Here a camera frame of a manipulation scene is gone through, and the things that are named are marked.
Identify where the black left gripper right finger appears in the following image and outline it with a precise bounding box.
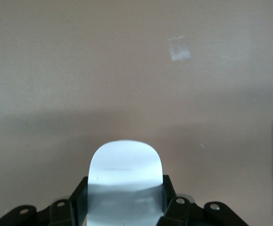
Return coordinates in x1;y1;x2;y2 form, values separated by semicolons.
157;174;248;226

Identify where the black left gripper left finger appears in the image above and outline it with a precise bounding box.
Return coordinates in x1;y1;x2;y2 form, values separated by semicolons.
0;176;89;226

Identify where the white computer mouse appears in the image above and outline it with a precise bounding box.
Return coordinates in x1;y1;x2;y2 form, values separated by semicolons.
86;139;164;226

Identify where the clear tape patch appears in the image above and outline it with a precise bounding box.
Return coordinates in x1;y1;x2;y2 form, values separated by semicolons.
169;35;192;63

